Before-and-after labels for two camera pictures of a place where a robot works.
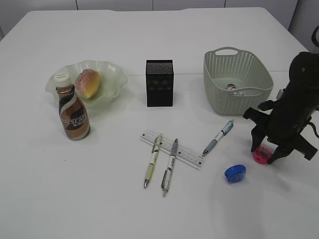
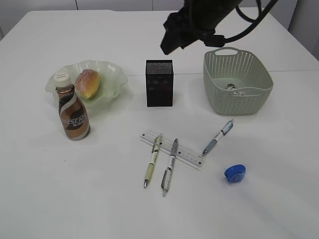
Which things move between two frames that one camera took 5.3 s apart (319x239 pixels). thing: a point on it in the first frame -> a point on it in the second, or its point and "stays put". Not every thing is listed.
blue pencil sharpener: [235, 174] stays put
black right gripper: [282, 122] -> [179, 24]
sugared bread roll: [87, 82] stays put
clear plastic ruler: [188, 156] stays put
